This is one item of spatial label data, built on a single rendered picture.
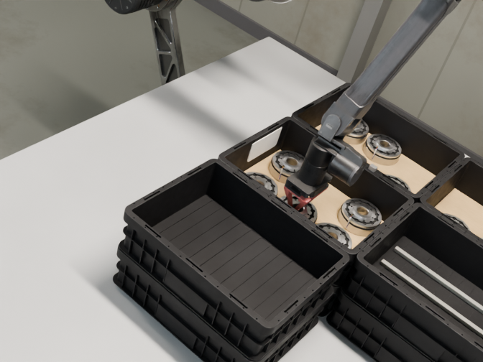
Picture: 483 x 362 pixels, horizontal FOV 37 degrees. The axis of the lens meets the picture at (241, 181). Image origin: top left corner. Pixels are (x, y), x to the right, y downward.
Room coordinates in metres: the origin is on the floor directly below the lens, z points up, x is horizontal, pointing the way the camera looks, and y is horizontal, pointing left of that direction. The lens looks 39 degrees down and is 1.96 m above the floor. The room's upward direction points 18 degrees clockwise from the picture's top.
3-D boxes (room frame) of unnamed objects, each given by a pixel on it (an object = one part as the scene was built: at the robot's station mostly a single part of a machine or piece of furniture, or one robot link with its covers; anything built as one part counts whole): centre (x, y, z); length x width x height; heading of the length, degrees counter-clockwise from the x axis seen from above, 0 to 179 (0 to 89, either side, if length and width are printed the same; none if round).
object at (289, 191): (1.30, -0.14, 0.91); 0.07 x 0.07 x 0.09; 61
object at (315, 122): (1.62, -0.31, 0.87); 0.40 x 0.30 x 0.11; 62
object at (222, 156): (1.36, -0.17, 0.92); 0.40 x 0.30 x 0.02; 62
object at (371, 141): (1.69, -0.35, 0.86); 0.10 x 0.10 x 0.01
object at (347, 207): (1.37, -0.30, 0.86); 0.10 x 0.10 x 0.01
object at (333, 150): (1.30, -0.15, 1.04); 0.07 x 0.06 x 0.07; 63
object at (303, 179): (1.31, -0.15, 0.98); 0.10 x 0.07 x 0.07; 151
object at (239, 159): (1.36, -0.17, 0.87); 0.40 x 0.30 x 0.11; 62
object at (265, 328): (1.10, -0.03, 0.92); 0.40 x 0.30 x 0.02; 62
